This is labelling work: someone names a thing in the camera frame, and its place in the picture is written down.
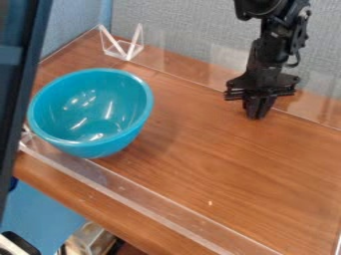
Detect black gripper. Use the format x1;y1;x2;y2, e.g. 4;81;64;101
223;72;301;120

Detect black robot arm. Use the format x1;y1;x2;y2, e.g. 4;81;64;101
223;0;311;120

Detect blue plastic bowl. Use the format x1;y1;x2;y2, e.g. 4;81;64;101
27;68;155;158

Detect clear acrylic back barrier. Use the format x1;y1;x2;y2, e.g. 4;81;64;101
132;46;341;130

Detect clear acrylic barrier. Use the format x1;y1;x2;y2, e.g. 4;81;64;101
20;133;281;255
132;46;341;130

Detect clear acrylic front barrier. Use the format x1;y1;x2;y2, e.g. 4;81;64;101
20;133;281;255

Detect clear box under table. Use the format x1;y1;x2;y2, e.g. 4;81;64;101
55;221;118;255

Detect black object bottom left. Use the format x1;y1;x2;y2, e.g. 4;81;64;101
0;231;41;255

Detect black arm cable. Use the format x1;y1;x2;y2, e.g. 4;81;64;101
283;49;303;70

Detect clear acrylic corner bracket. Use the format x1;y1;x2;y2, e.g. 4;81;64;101
99;23;144;61

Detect clear acrylic left bracket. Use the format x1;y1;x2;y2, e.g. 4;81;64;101
19;125;32;146

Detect dark blue foreground post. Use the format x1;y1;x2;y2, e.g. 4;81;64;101
0;0;53;221

